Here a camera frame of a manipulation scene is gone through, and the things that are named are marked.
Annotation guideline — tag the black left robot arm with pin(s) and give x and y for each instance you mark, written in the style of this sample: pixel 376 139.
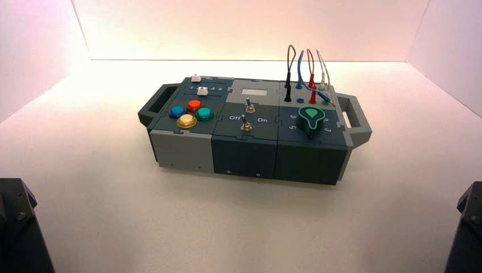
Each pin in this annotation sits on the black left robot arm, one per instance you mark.
pixel 19 233

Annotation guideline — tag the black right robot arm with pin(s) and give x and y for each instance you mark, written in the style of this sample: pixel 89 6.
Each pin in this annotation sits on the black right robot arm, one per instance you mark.
pixel 467 233

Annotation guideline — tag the grey modular control box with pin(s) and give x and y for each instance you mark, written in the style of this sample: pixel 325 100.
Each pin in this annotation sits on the grey modular control box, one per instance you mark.
pixel 244 150

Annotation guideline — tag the teal push button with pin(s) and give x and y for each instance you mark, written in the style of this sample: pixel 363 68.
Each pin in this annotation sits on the teal push button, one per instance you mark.
pixel 205 113

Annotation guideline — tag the red push button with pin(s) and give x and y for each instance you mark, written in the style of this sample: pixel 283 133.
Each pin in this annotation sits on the red push button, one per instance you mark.
pixel 194 105

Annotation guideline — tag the yellow push button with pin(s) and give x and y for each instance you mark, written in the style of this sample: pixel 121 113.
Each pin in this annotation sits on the yellow push button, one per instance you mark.
pixel 186 120

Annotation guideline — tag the white slider knob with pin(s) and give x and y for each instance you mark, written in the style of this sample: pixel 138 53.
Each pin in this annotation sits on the white slider knob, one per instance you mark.
pixel 196 78
pixel 202 91

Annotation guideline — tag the blue push button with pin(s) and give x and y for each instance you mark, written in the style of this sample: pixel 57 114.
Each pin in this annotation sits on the blue push button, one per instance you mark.
pixel 177 111

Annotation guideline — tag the black green rotary knob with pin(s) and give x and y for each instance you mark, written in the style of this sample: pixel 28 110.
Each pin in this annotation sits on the black green rotary knob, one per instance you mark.
pixel 311 120

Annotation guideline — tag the metal toggle switch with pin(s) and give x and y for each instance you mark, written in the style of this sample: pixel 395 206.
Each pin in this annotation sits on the metal toggle switch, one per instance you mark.
pixel 246 124
pixel 249 107

